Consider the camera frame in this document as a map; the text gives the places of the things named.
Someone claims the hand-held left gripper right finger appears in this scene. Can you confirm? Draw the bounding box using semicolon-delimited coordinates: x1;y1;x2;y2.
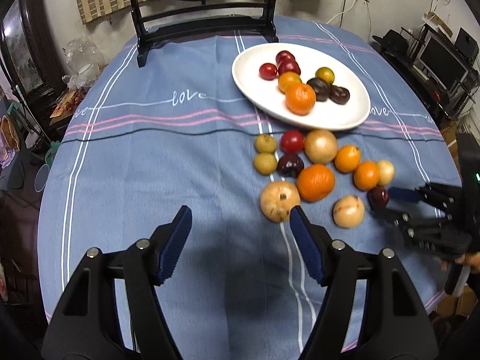
289;205;439;360

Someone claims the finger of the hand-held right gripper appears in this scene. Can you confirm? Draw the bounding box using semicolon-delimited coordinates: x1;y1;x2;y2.
371;206;472;260
388;182;464;219

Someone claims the white round plate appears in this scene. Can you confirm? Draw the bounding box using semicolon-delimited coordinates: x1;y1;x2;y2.
231;43;372;132

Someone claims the dark red plum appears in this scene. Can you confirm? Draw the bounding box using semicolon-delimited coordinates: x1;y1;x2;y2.
277;61;302;77

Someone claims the black hat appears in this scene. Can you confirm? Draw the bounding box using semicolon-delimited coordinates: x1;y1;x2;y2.
373;29;409;55

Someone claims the white power cable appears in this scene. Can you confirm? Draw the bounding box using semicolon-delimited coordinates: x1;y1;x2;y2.
324;0;359;27

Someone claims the green plastic dustpan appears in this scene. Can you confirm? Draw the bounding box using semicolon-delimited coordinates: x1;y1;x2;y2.
45;140;62;166

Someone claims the clear plastic bag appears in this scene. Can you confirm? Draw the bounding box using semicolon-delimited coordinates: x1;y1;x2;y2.
62;37;107;91

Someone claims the computer monitor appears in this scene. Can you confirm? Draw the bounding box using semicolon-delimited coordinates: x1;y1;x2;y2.
418;35;469;89

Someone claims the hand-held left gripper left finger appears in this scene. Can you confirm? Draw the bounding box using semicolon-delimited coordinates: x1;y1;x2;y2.
41;205;193;360

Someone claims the dark purple plum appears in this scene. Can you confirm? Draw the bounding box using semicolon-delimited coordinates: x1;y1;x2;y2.
277;153;305;178
329;86;351;105
367;186;391;211
306;77;331;102

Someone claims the small pale yellow plum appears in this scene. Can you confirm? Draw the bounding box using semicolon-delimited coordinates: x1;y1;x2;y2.
376;160;395;186

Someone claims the orange tangerine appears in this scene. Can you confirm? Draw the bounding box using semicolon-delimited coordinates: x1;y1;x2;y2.
296;164;336;203
285;82;317;116

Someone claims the blue striped tablecloth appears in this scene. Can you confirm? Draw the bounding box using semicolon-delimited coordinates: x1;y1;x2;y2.
37;15;464;360

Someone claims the round goldfish screen black stand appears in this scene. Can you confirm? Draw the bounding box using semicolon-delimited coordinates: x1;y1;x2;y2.
125;0;280;68

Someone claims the flat tan box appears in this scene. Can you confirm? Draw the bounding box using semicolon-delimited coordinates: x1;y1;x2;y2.
422;11;452;34

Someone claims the pink patterned bag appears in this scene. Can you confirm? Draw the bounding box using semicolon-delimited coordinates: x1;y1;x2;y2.
0;114;21;167

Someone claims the person's right hand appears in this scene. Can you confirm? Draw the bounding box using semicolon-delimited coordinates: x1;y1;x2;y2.
454;252;480;274

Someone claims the tray of red pieces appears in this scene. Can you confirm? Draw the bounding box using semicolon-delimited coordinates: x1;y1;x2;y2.
50;88;85;119

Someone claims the green-yellow tangerine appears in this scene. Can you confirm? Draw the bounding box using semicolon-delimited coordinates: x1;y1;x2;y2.
315;67;335;85

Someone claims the black computer desk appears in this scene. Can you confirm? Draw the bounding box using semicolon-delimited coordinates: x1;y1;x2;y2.
373;45;480;121

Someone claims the black speaker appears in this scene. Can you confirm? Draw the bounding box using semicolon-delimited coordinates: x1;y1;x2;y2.
454;27;480;59

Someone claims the dark wooden cabinet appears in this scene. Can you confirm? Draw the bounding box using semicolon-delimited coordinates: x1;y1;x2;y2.
0;0;66;98

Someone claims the small orange kumquat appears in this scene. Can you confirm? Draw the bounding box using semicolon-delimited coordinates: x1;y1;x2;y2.
353;161;380;191
278;71;303;94
334;145;362;173

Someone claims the tan round pear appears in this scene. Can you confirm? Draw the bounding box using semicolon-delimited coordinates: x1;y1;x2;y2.
304;129;338;164
332;195;365;229

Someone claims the tan pear with stem hole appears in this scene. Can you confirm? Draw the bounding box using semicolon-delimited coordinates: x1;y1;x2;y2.
260;181;302;223

